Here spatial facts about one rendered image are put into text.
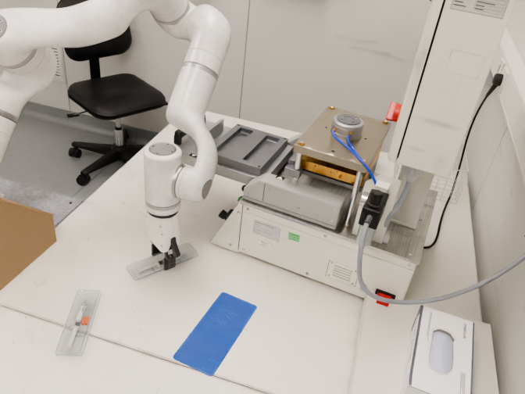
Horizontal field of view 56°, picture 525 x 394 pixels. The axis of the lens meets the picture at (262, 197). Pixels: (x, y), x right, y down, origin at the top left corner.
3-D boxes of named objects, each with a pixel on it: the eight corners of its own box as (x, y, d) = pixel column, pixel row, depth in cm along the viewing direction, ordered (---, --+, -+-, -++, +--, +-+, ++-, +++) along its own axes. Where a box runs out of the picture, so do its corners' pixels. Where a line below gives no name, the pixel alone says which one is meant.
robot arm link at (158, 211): (137, 192, 119) (137, 202, 120) (155, 211, 113) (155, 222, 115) (169, 183, 123) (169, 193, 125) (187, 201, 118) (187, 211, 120)
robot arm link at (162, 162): (190, 194, 120) (156, 184, 123) (191, 146, 113) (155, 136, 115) (173, 212, 114) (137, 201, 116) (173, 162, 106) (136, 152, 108)
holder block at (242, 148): (287, 146, 146) (288, 138, 144) (259, 177, 130) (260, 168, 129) (237, 130, 150) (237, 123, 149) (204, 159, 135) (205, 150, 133)
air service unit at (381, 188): (380, 227, 117) (396, 173, 109) (365, 263, 106) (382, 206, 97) (358, 220, 118) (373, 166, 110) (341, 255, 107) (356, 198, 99)
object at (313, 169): (379, 156, 136) (387, 125, 131) (358, 195, 119) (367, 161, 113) (319, 139, 141) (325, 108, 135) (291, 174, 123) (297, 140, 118)
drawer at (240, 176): (292, 157, 148) (295, 134, 144) (262, 192, 131) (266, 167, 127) (205, 130, 156) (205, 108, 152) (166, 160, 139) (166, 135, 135)
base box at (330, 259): (418, 240, 151) (435, 194, 142) (394, 324, 122) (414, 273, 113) (258, 188, 166) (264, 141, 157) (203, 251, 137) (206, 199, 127)
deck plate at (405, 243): (437, 193, 142) (438, 191, 141) (418, 265, 115) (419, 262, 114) (288, 148, 155) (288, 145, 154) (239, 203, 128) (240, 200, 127)
